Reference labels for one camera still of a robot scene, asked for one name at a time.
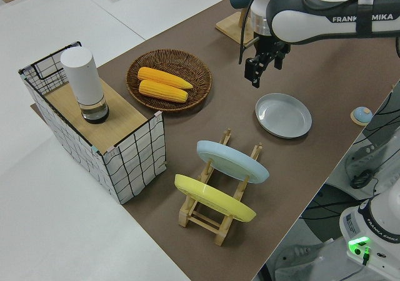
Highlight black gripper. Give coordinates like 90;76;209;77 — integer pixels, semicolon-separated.
244;36;292;89

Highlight light blue plate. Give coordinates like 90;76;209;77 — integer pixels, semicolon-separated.
196;140;270;185

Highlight wire grid wooden shelf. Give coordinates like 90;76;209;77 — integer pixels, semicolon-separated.
18;41;167;205

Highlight black base cables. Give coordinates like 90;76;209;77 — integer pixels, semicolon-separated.
312;106;400;219

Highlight yellow corn cob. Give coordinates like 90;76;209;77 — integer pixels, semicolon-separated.
137;67;194;91
138;79;189;104

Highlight blue dome bell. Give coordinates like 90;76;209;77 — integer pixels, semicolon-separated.
350;106;373;126

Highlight wooden mug tree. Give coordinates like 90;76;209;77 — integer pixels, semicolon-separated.
215;0;256;46

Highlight yellow plate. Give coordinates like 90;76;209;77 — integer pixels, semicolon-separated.
174;174;258;223

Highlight gray plate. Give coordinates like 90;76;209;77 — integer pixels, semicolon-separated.
255;93;313;139

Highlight wooden plate rack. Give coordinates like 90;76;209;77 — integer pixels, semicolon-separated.
178;127;264;247

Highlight brown wicker basket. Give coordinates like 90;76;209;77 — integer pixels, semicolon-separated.
126;49;214;112

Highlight white cylindrical grinder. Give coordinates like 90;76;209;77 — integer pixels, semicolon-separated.
59;46;111;126

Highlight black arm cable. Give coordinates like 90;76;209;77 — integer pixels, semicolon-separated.
238;0;366;65

